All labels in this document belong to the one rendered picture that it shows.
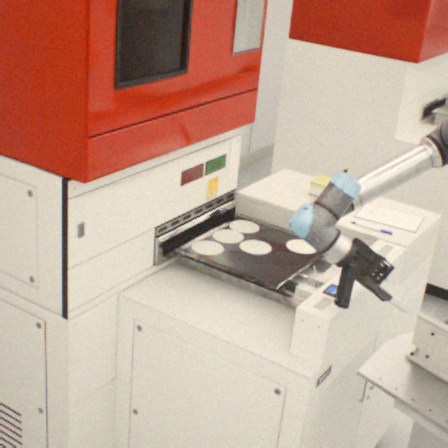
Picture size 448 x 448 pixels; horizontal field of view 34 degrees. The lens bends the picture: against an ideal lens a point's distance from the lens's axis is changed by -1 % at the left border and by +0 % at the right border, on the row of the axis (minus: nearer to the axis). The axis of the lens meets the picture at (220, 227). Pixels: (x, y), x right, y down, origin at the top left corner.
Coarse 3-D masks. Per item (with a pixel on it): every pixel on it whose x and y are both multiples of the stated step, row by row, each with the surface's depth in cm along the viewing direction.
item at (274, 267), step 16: (224, 224) 241; (208, 240) 229; (256, 240) 232; (272, 240) 233; (288, 240) 234; (208, 256) 219; (224, 256) 220; (240, 256) 221; (256, 256) 222; (272, 256) 223; (288, 256) 224; (304, 256) 225; (256, 272) 212; (272, 272) 213; (288, 272) 214
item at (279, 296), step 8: (184, 256) 229; (184, 264) 229; (192, 264) 227; (200, 264) 225; (208, 264) 225; (208, 272) 224; (216, 272) 223; (224, 272) 221; (224, 280) 222; (232, 280) 220; (240, 280) 218; (248, 280) 218; (248, 288) 218; (256, 288) 216; (264, 288) 214; (264, 296) 215; (272, 296) 214; (280, 296) 212; (288, 296) 211; (288, 304) 211
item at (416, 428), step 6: (414, 426) 196; (420, 426) 192; (414, 432) 195; (420, 432) 192; (426, 432) 190; (414, 438) 195; (420, 438) 193; (426, 438) 191; (432, 438) 189; (438, 438) 188; (408, 444) 200; (414, 444) 195; (420, 444) 193; (426, 444) 191; (432, 444) 190; (438, 444) 189; (444, 444) 188
